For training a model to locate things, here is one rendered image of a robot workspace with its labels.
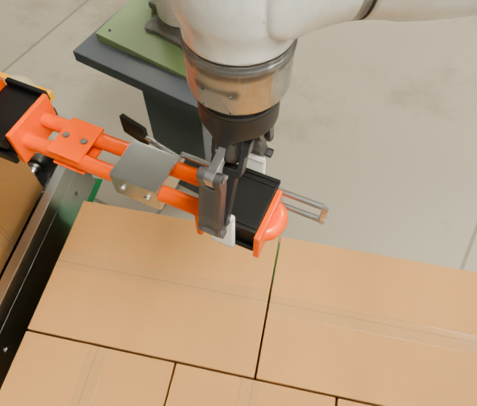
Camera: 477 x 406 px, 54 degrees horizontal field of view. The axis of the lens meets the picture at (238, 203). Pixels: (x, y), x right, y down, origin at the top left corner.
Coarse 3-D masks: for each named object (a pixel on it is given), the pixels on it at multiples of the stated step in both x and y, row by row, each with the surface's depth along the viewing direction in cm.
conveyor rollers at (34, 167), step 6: (30, 162) 147; (36, 168) 146; (54, 168) 146; (36, 174) 146; (48, 180) 143; (42, 192) 141; (36, 204) 139; (30, 216) 137; (24, 228) 135; (18, 240) 133; (12, 252) 131; (6, 264) 129; (0, 276) 127
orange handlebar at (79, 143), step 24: (48, 120) 64; (72, 120) 63; (24, 144) 63; (48, 144) 62; (72, 144) 61; (96, 144) 63; (120, 144) 62; (72, 168) 62; (96, 168) 60; (192, 168) 60; (168, 192) 58; (264, 240) 56
